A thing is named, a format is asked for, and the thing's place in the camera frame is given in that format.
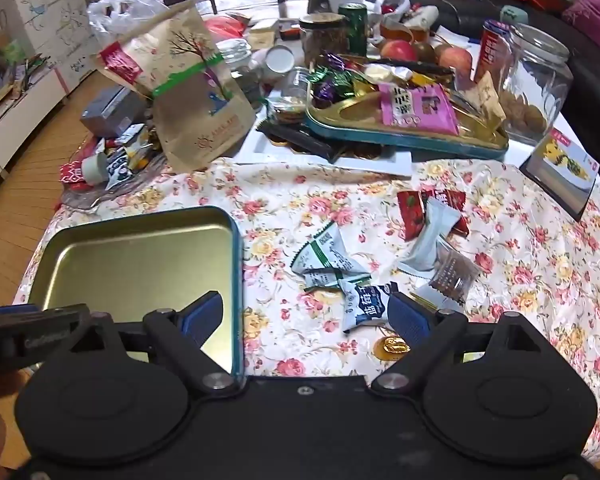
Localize yellow picture card box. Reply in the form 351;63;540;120
519;129;600;221

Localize clear plastic bag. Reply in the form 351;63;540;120
87;0;169;50

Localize gold ingot candy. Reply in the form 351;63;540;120
375;337;412;362

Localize black snack packet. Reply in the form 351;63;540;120
256;122;349;163

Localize small glass jar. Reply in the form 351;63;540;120
217;39;266;107

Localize teal tin box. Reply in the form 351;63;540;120
305;55;510;161

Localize red apple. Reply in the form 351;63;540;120
435;45;474;78
380;40;418;62

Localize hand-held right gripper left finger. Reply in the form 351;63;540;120
80;291;243;395

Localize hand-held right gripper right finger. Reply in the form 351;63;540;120
371;292;548;395

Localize amber jar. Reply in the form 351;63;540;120
380;17;431;43

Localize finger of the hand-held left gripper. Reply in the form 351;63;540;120
0;304;92;373

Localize clear plastic cookie jar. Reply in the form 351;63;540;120
497;23;574;146

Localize white cabinet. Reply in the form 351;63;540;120
0;0;98;201

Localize green can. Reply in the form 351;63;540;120
338;2;368;58

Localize round white-lidded tin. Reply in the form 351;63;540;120
265;45;296;81

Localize clear cookie packet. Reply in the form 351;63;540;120
267;97;308;124

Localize black sofa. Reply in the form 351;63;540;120
365;0;600;128

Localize round pastry packet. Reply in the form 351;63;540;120
365;64;397;84

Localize small kraft snack packet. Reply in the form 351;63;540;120
472;71;507;129

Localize brown kiwi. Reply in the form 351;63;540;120
412;40;437;64

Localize pink snack packet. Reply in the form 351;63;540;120
378;83;460;136

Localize red foil bag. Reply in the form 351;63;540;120
202;14;252;39

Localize red snack packet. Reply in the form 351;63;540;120
397;191;427;241
420;188;469;237

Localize glass dish of packets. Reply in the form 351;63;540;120
60;124;167;207

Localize blue white snack packet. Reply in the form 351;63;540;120
340;282;399;334

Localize white paper cup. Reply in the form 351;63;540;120
79;151;110;184

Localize cluster of green foil candies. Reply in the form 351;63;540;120
324;66;357;97

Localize green white triangular packet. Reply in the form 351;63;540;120
304;266;372;294
292;223;363;275

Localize glass jar brown contents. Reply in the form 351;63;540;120
299;12;348;68

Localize kraft paper bag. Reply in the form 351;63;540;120
97;2;257;173

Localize purple foil candy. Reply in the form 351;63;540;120
312;80;337;107

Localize orange snack packet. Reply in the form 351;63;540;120
410;72;454;87

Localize red canister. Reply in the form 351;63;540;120
472;20;512;96

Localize teal tin lid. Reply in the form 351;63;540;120
27;206;244;378

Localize clear brown candy packet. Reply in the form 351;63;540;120
428;240;483;307

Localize white grey snack packet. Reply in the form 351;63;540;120
397;197;462;277

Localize grey box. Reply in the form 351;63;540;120
81;86;147;138

